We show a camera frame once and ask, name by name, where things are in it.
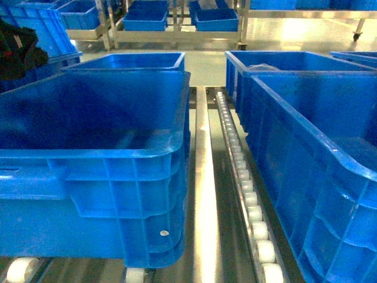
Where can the stainless steel shelf rack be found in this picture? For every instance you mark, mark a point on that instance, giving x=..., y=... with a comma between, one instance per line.
x=215, y=244

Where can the blue bin with red parts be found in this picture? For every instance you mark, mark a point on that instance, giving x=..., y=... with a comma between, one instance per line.
x=313, y=138

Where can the blue bin rear middle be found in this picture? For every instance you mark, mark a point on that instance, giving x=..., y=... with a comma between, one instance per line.
x=166, y=61

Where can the blue bin rear right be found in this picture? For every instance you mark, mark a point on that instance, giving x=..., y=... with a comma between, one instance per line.
x=241, y=65

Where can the empty blue middle bin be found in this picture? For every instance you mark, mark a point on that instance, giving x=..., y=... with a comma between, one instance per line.
x=95, y=165

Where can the white roller track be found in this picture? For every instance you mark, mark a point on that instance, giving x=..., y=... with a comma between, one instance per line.
x=267, y=262

